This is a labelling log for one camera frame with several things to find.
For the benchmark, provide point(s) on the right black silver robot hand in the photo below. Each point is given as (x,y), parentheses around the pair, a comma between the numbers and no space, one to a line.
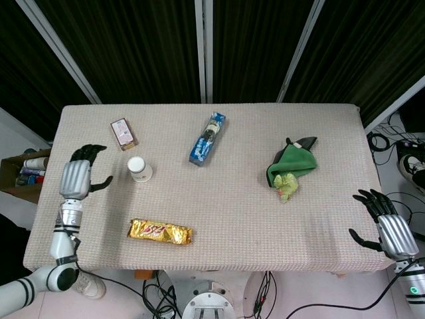
(395,232)

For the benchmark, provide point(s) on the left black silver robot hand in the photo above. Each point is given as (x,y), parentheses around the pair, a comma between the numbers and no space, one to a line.
(75,179)

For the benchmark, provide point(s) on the white paper cup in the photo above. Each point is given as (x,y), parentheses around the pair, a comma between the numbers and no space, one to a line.
(139,169)

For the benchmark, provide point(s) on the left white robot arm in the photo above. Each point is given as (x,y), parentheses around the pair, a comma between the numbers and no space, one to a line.
(63,239)

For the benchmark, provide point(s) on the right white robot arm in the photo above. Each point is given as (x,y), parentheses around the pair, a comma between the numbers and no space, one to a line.
(413,282)

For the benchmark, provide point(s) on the silver robot base column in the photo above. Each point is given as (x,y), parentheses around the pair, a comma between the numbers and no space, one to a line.
(207,304)

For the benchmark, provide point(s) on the white bottle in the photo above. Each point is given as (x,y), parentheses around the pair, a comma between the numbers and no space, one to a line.
(34,163)

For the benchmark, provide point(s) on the purple white tube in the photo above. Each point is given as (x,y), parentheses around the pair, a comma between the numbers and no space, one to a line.
(31,172)

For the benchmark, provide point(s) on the cardboard box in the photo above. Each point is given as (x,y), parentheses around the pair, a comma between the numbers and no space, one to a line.
(20,192)

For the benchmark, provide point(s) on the white and black sneaker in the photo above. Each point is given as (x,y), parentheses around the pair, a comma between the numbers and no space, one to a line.
(411,169)

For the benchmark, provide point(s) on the brown snack packet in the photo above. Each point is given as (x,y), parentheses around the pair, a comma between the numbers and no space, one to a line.
(124,134)

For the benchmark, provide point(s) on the gold biscuit packet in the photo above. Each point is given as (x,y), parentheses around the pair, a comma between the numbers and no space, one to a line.
(159,232)

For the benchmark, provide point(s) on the black curtain panel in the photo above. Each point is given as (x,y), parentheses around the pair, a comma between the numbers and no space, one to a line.
(133,50)
(252,50)
(365,53)
(30,76)

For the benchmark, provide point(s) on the crumpled green snack wrapper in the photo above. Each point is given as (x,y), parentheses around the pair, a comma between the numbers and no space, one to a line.
(287,186)

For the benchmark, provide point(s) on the green microfibre cloth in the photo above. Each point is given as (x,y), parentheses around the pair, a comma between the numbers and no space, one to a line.
(293,159)

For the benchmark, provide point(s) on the blue cookie box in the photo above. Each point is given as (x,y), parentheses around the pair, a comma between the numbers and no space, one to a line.
(206,143)

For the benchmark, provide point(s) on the beige woven tablecloth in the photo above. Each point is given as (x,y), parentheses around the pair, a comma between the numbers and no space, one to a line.
(232,206)

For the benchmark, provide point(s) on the grey partition frame post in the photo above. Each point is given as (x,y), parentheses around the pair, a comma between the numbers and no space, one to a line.
(203,50)
(63,53)
(395,103)
(299,53)

